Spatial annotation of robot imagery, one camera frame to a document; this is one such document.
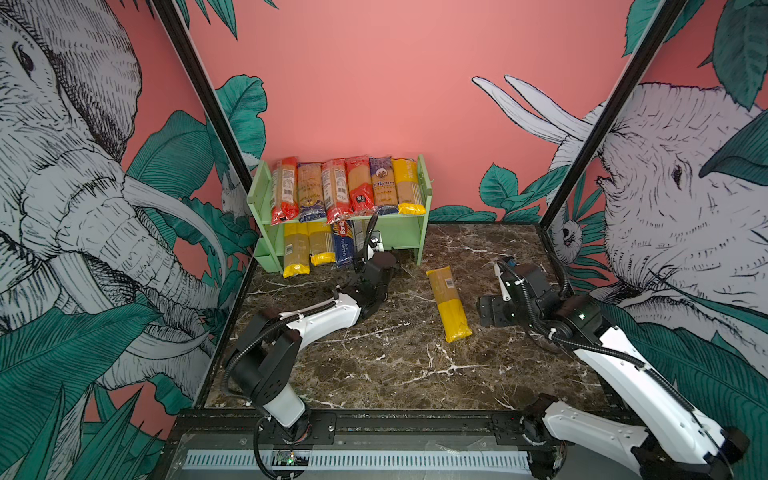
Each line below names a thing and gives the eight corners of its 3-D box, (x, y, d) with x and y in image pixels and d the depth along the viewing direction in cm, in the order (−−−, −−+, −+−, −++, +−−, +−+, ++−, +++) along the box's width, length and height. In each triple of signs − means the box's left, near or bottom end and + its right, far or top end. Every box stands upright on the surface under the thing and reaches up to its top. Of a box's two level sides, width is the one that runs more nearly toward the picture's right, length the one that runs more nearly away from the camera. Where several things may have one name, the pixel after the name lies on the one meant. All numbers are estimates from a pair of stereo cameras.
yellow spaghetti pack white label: (445, 342, 91) (447, 337, 88) (426, 274, 107) (427, 269, 104) (469, 338, 92) (472, 334, 89) (447, 272, 108) (449, 266, 105)
